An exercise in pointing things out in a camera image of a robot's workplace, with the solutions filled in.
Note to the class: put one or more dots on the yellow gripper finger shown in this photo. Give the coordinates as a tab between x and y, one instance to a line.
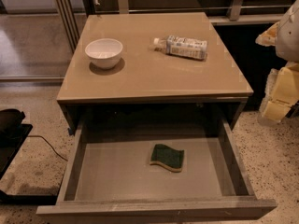
268	37
281	92

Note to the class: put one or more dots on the green and yellow sponge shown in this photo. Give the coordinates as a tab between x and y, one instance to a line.
167	157

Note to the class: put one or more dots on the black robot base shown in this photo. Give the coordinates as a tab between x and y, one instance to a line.
12	135

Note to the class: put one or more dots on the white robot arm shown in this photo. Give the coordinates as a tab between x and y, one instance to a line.
287	40

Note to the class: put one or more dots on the beige cabinet with counter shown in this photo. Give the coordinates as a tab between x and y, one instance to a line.
145	75

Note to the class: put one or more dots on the open grey top drawer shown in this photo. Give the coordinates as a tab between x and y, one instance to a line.
110	180

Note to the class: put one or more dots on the plastic bottle with label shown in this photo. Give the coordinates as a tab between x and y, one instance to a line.
184	47

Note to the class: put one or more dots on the white bowl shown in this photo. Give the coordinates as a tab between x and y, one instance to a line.
104	53

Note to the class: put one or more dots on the metal rail shelf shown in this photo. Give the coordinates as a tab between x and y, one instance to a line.
199	6

